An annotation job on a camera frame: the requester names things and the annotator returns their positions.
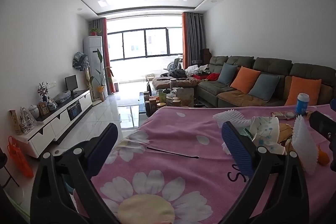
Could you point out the white wall socket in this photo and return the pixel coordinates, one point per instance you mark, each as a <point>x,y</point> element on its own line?
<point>52,84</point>

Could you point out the picture frame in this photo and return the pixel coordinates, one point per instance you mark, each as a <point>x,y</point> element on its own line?
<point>43,108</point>

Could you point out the white ceramic jar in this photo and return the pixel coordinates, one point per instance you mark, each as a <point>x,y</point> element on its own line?
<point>33,111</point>

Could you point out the cloth-covered standing fan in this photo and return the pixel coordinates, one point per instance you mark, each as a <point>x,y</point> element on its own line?
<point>80,61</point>

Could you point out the brown ottoman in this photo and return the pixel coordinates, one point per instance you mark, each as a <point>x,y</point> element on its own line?
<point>181,82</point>

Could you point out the plastic-wrapped bundle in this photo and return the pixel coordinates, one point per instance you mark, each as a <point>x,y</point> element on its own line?
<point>63,96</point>

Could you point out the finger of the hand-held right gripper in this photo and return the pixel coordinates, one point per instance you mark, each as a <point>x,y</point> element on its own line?
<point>321,124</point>
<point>333,105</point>

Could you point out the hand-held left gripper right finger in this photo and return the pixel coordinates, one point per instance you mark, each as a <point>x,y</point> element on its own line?
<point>236,151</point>

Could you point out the blue cup with white lid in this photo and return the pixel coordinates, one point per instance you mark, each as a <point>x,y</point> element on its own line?
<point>302,104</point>

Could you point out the blue and white porcelain jar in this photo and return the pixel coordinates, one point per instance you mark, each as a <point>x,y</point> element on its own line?
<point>52,105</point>

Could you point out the orange cushion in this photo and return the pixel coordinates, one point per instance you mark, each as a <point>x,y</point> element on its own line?
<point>303,91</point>
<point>244,81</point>

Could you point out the small potted plant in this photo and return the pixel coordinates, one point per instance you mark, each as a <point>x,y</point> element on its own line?
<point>95,31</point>

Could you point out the white standing air conditioner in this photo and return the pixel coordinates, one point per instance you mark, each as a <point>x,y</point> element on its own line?
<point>92,56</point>

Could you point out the brown snack packet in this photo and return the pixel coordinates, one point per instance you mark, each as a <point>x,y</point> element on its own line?
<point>277,115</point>

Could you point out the clear snack packet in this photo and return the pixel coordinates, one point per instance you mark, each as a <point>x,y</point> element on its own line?
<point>290,115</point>

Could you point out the kraft paper snack bag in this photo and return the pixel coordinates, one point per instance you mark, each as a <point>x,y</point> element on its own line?
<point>185,96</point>

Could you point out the tall plant in orange pot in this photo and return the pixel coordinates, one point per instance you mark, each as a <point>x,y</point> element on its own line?
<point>101,79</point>

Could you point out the black glass coffee table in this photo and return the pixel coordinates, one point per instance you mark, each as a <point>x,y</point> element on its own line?
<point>141,106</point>

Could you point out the wooden plaque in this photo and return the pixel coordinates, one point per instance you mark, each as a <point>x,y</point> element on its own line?
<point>15,121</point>

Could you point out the green and brown sofa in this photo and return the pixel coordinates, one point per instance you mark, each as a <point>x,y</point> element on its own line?
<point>231,96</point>

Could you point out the black monitor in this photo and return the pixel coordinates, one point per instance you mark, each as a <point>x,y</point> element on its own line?
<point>71,83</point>

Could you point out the grey and orange curtain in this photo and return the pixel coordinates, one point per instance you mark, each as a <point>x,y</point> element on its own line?
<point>103,56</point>
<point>193,40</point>

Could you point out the dandelion print paper wrapper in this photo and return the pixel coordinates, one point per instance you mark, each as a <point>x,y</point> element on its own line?
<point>265,132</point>

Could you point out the white clothes pile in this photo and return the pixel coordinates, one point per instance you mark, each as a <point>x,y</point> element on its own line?
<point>197,69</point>

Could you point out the black metal stand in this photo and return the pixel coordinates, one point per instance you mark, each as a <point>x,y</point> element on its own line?
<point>5,161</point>

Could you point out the black clothes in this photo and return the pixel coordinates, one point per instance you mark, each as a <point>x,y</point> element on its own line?
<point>178,73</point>

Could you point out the model ship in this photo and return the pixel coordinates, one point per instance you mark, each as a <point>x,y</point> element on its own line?
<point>27,121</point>

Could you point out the large window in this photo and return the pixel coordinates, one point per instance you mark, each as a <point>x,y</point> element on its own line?
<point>144,43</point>

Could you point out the blue cushion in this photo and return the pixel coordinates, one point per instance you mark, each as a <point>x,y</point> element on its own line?
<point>227,74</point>
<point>263,87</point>

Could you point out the gold foil wrapper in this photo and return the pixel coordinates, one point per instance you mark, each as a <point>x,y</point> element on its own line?
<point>284,132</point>

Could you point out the office chair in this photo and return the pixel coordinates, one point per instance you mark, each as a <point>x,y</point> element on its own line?
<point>176,63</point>

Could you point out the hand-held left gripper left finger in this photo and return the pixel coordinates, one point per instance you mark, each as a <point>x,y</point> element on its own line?
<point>103,150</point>

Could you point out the plant in blue vase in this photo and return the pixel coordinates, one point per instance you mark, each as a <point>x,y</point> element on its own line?
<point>43,90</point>

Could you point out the white and black TV cabinet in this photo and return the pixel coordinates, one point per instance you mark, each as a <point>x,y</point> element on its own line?
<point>60,119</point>

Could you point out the orange and gold wrapper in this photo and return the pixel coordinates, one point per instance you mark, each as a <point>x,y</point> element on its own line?
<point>323,157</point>

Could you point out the red cloth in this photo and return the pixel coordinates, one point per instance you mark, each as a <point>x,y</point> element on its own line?
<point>213,77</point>

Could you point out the green tea packet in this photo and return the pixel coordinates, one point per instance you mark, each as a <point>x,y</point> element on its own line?
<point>162,96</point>

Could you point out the pink floral blanket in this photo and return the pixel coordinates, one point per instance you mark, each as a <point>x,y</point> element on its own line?
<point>168,140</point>

